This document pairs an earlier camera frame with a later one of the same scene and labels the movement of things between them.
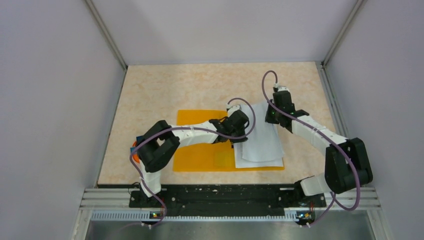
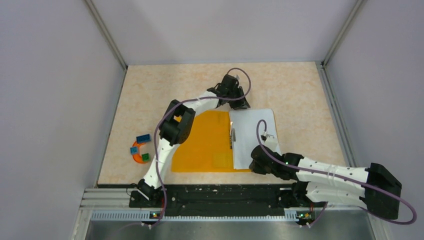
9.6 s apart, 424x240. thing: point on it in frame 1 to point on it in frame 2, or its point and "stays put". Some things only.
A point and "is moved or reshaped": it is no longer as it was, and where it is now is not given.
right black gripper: [268, 118] to [255, 167]
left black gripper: [234, 140] to [240, 104]
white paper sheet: [264, 143] is moved or reshaped
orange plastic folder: [208, 156] stays put
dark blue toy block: [140, 138] stays put
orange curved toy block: [136, 156] stays put
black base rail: [227, 199] stays put
